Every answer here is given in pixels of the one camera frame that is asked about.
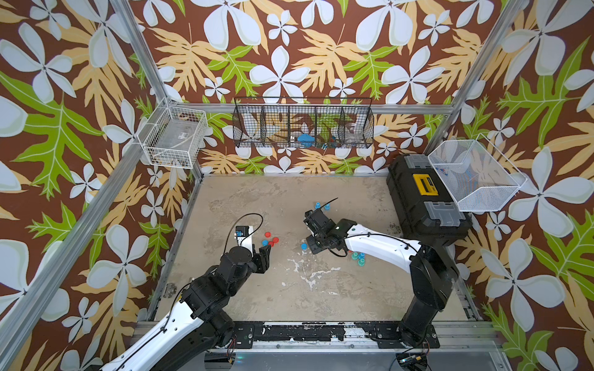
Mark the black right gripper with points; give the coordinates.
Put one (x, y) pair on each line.
(312, 246)

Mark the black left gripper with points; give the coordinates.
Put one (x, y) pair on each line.
(261, 259)

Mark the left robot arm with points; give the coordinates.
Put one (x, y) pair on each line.
(197, 321)

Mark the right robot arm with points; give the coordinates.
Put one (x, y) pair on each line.
(433, 272)

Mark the black toolbox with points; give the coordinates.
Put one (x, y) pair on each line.
(425, 209)

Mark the white mesh basket right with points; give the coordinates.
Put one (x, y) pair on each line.
(476, 174)

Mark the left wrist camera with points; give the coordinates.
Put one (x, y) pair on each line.
(242, 231)

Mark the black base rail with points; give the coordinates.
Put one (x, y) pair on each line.
(384, 334)

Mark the black wire basket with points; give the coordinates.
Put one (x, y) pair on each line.
(301, 122)

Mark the white wire basket left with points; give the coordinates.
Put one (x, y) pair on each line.
(172, 135)

